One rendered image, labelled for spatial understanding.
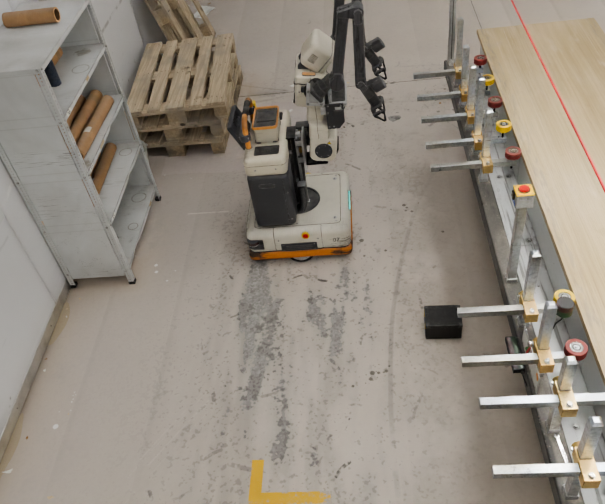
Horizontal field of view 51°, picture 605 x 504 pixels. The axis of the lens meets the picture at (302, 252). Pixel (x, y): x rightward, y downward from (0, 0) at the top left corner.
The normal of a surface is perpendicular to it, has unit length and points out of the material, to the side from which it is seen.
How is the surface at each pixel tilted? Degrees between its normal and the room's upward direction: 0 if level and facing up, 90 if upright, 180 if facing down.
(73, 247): 90
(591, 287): 0
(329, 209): 0
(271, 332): 0
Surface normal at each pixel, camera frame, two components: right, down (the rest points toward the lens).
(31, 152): -0.04, 0.69
